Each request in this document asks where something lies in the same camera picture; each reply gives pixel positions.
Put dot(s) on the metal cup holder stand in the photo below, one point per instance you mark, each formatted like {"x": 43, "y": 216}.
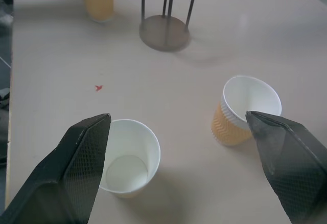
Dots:
{"x": 164, "y": 29}

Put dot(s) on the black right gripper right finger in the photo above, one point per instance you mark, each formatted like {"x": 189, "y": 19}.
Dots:
{"x": 288, "y": 157}

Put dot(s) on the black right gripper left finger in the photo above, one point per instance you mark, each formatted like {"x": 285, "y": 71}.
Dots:
{"x": 69, "y": 173}

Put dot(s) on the white paper cup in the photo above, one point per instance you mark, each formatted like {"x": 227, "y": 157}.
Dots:
{"x": 132, "y": 162}

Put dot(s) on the orange ribbed paper cup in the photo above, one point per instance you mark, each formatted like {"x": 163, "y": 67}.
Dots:
{"x": 98, "y": 1}
{"x": 245, "y": 106}

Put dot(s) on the small red mark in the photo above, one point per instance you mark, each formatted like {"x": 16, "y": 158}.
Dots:
{"x": 98, "y": 88}

